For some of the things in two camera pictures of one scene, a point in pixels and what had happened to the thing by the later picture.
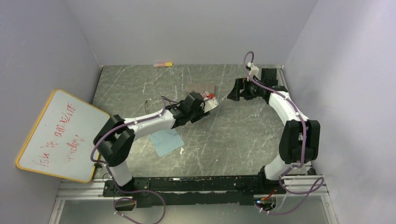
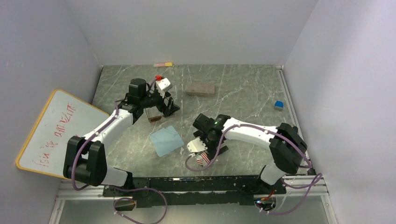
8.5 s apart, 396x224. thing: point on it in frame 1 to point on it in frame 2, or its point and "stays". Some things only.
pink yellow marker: x=166 y=64 stays
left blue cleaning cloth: x=165 y=141 stays
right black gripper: x=240 y=84 to x=211 y=149
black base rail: x=220 y=190 stays
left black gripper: x=201 y=114 to x=166 y=110
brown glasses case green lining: x=200 y=87 stays
